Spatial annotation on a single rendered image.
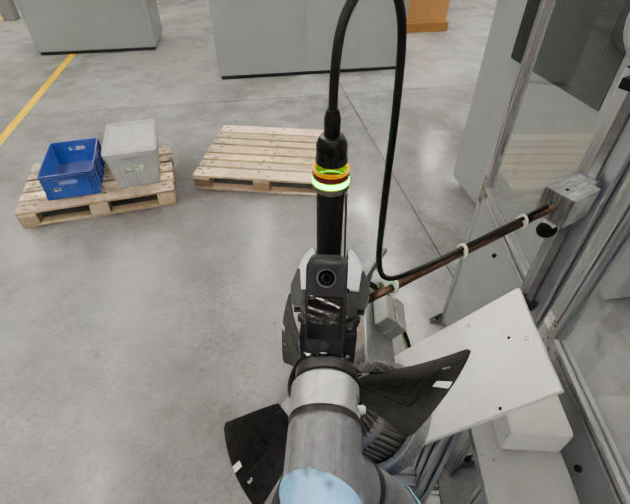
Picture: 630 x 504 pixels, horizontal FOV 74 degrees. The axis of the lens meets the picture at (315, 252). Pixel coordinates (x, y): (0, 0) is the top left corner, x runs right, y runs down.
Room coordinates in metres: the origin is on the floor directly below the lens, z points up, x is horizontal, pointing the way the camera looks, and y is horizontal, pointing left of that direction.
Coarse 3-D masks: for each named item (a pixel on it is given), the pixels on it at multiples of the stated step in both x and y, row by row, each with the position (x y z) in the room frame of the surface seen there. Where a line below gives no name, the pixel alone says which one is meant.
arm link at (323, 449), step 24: (312, 408) 0.20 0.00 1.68; (336, 408) 0.20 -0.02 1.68; (288, 432) 0.19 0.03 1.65; (312, 432) 0.18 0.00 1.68; (336, 432) 0.18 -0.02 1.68; (360, 432) 0.19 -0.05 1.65; (288, 456) 0.16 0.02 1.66; (312, 456) 0.16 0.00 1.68; (336, 456) 0.16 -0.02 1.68; (360, 456) 0.17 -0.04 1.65; (288, 480) 0.14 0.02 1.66; (312, 480) 0.14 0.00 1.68; (336, 480) 0.14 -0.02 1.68; (360, 480) 0.14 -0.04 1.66
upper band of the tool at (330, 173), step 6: (312, 168) 0.42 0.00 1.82; (318, 168) 0.44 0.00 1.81; (324, 168) 0.44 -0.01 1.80; (342, 168) 0.44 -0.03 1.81; (348, 168) 0.42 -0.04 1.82; (318, 174) 0.40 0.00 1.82; (324, 174) 0.44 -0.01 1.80; (330, 174) 0.44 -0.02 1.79; (336, 174) 0.44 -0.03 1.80; (342, 174) 0.40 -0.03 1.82
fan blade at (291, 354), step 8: (288, 296) 0.84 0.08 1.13; (288, 304) 0.81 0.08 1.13; (288, 312) 0.79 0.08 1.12; (288, 320) 0.77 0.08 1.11; (288, 328) 0.75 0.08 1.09; (296, 328) 0.70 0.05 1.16; (288, 336) 0.74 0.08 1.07; (296, 336) 0.68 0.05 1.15; (288, 344) 0.73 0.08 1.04; (296, 344) 0.67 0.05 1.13; (288, 352) 0.73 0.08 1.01; (296, 352) 0.67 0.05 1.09; (288, 360) 0.72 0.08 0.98; (296, 360) 0.67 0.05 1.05
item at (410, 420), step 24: (432, 360) 0.47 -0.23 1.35; (456, 360) 0.44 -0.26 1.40; (360, 384) 0.44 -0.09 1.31; (384, 384) 0.42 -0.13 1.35; (408, 384) 0.40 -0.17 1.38; (432, 384) 0.39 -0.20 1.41; (384, 408) 0.36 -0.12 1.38; (408, 408) 0.34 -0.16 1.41; (432, 408) 0.33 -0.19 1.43; (408, 432) 0.30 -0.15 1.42
